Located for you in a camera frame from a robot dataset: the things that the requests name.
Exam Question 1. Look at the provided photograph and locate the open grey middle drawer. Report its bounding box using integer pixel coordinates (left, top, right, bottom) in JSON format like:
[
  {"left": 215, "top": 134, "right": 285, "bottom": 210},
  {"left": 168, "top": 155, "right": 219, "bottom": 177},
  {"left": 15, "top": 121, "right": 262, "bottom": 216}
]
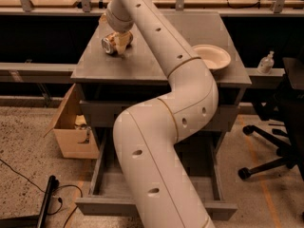
[{"left": 76, "top": 129, "right": 238, "bottom": 220}]

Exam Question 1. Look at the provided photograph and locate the open cardboard box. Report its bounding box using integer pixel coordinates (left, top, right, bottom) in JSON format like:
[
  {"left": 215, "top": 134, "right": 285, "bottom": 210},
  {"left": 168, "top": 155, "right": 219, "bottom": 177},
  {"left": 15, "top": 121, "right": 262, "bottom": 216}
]
[{"left": 44, "top": 85, "right": 100, "bottom": 159}]

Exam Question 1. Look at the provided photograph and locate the black office chair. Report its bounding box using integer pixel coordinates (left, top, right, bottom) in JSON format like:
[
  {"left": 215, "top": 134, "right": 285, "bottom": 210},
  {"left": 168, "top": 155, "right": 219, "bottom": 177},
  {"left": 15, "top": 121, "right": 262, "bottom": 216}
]
[{"left": 238, "top": 58, "right": 304, "bottom": 180}]

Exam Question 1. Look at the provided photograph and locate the grey wooden drawer cabinet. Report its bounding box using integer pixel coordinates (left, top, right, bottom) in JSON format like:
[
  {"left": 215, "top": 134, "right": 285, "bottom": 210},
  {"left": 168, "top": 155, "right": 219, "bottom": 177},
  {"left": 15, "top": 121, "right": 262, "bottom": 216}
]
[{"left": 72, "top": 10, "right": 251, "bottom": 149}]

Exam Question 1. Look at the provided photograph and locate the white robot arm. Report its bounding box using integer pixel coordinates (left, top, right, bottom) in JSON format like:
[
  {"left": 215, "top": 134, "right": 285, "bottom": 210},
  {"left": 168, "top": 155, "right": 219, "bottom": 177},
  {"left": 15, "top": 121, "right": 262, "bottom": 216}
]
[{"left": 106, "top": 0, "right": 219, "bottom": 228}]

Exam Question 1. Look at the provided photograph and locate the white paper bowl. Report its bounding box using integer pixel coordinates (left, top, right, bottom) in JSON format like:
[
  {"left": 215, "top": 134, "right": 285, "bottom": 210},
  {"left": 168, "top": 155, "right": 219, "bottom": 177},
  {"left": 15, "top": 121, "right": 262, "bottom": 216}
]
[{"left": 193, "top": 45, "right": 231, "bottom": 72}]

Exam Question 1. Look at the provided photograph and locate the closed grey top drawer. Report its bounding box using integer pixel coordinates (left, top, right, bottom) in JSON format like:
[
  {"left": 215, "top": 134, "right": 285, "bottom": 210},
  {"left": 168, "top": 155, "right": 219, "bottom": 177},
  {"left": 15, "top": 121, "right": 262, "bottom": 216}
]
[{"left": 80, "top": 101, "right": 238, "bottom": 132}]

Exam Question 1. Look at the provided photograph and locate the black floor cable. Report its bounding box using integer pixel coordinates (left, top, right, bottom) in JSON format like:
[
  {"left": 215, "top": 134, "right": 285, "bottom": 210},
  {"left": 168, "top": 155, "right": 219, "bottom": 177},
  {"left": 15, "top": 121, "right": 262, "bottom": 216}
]
[{"left": 0, "top": 157, "right": 84, "bottom": 228}]

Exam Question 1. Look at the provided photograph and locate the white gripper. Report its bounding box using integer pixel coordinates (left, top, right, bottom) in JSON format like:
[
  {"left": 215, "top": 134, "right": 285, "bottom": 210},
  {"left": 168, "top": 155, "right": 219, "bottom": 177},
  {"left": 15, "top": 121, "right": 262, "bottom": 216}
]
[{"left": 105, "top": 0, "right": 134, "bottom": 54}]

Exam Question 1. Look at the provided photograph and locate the black metal floor stand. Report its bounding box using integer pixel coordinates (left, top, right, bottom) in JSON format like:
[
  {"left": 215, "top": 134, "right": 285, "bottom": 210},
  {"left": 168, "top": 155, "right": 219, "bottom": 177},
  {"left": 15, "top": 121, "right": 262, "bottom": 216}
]
[{"left": 0, "top": 176, "right": 59, "bottom": 228}]

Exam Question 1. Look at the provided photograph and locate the clear sanitizer pump bottle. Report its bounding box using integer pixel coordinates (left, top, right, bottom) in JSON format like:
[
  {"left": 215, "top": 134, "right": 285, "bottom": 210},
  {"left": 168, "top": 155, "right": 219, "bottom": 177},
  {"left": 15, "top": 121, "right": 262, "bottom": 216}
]
[{"left": 257, "top": 51, "right": 275, "bottom": 74}]

